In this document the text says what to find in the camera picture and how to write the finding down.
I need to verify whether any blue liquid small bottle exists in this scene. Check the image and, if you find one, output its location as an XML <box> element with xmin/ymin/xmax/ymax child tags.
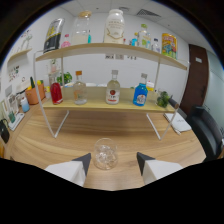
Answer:
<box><xmin>132</xmin><ymin>73</ymin><xmax>149</xmax><ymax>107</ymax></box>

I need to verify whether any clear bottle orange cap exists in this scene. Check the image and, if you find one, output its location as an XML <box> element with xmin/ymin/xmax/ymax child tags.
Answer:
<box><xmin>72</xmin><ymin>70</ymin><xmax>89</xmax><ymax>106</ymax></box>

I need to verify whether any white milk bottle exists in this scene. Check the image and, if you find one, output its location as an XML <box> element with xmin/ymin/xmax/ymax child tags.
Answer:
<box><xmin>103</xmin><ymin>8</ymin><xmax>126</xmax><ymax>45</ymax></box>

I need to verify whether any green cup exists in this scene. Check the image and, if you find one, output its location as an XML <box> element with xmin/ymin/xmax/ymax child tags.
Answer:
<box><xmin>7</xmin><ymin>110</ymin><xmax>17</xmax><ymax>124</ymax></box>

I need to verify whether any yellow white paper cup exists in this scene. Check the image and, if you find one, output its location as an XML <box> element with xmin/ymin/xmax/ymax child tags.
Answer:
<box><xmin>145</xmin><ymin>80</ymin><xmax>155</xmax><ymax>93</ymax></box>

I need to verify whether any clear glass with ice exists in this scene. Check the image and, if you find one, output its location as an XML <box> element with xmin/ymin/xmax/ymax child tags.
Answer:
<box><xmin>93</xmin><ymin>137</ymin><xmax>119</xmax><ymax>171</ymax></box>

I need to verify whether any white zip pouch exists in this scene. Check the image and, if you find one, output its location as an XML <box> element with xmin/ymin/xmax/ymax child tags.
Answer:
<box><xmin>163</xmin><ymin>111</ymin><xmax>193</xmax><ymax>134</ymax></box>

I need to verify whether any black chair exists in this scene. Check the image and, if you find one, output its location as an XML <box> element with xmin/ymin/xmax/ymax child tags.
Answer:
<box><xmin>185</xmin><ymin>105</ymin><xmax>224</xmax><ymax>163</ymax></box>

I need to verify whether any white tray scale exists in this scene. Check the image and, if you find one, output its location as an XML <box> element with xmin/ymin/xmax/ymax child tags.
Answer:
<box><xmin>7</xmin><ymin>112</ymin><xmax>26</xmax><ymax>132</ymax></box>

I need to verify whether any black kettle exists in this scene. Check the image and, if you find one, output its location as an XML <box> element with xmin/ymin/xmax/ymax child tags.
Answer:
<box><xmin>0</xmin><ymin>118</ymin><xmax>11</xmax><ymax>144</ymax></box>

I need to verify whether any red liquid glass bottle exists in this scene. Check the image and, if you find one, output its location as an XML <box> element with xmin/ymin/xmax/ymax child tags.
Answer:
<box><xmin>49</xmin><ymin>72</ymin><xmax>64</xmax><ymax>106</ymax></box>

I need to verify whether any light blue white tumbler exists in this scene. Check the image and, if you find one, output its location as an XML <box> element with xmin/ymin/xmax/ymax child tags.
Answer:
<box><xmin>19</xmin><ymin>96</ymin><xmax>31</xmax><ymax>113</ymax></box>

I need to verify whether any orange storage box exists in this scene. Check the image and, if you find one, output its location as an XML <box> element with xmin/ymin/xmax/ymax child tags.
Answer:
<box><xmin>25</xmin><ymin>83</ymin><xmax>46</xmax><ymax>106</ymax></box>

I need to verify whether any clear bottle red label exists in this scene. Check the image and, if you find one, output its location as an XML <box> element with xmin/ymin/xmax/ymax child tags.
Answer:
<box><xmin>105</xmin><ymin>69</ymin><xmax>121</xmax><ymax>106</ymax></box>

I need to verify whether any green leafy plant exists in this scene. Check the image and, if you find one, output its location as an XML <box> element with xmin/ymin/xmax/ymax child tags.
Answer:
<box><xmin>56</xmin><ymin>71</ymin><xmax>73</xmax><ymax>86</ymax></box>

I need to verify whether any brown door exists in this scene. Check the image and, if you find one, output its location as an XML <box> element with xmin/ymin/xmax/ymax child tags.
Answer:
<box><xmin>179</xmin><ymin>43</ymin><xmax>210</xmax><ymax>116</ymax></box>

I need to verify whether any yellow cartoon print can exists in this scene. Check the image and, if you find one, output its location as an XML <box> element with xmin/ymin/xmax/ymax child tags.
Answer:
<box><xmin>161</xmin><ymin>32</ymin><xmax>178</xmax><ymax>60</ymax></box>

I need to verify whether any two-tier wooden shelf rack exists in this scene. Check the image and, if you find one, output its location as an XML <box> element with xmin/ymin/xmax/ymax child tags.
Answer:
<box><xmin>32</xmin><ymin>42</ymin><xmax>189</xmax><ymax>141</ymax></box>

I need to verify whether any small pink bottle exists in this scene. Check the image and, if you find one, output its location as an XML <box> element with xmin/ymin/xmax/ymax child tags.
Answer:
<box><xmin>60</xmin><ymin>33</ymin><xmax>72</xmax><ymax>49</ymax></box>

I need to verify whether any black and yellow can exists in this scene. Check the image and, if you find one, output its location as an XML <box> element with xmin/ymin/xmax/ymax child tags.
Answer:
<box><xmin>42</xmin><ymin>17</ymin><xmax>66</xmax><ymax>54</ymax></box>

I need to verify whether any wooden wall shelf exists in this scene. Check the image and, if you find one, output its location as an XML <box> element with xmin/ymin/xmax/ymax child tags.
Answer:
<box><xmin>7</xmin><ymin>47</ymin><xmax>33</xmax><ymax>66</ymax></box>

